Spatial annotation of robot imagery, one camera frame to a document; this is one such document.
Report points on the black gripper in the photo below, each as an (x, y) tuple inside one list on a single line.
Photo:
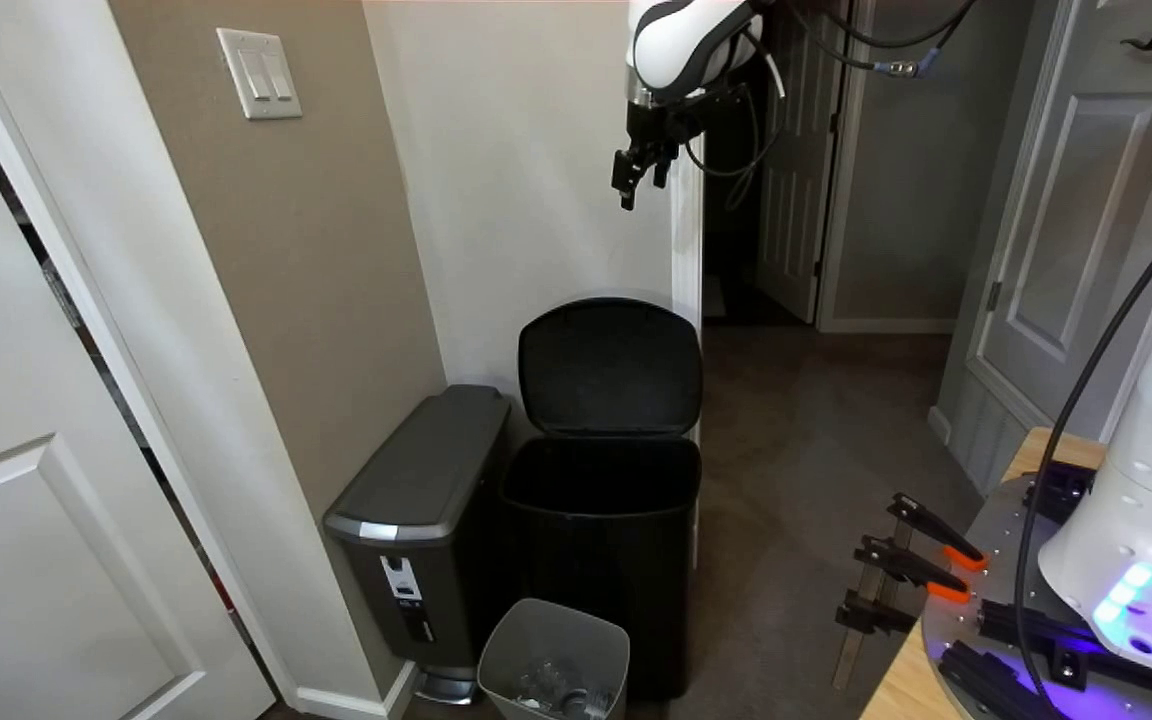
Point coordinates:
[(655, 141)]

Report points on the black dust bin lid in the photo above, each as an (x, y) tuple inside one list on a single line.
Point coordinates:
[(609, 364)]

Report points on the black open dust bin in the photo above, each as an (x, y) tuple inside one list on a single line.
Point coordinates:
[(605, 524)]

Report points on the grey closed step bin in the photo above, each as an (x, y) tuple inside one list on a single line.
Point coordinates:
[(418, 531)]

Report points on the white open hallway door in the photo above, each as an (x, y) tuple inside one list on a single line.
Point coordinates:
[(796, 169)]

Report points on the orange black bar clamp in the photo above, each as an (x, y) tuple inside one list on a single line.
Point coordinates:
[(939, 524)]

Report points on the small grey waste basket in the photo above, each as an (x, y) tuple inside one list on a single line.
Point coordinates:
[(554, 662)]

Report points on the white sliding closet door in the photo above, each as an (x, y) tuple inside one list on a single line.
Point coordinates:
[(106, 609)]

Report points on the white wall light switch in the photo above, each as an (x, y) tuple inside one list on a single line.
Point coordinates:
[(262, 73)]

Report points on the white panel door with handle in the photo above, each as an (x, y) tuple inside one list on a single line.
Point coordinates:
[(1056, 245)]

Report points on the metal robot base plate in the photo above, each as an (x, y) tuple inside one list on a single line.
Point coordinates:
[(1036, 656)]

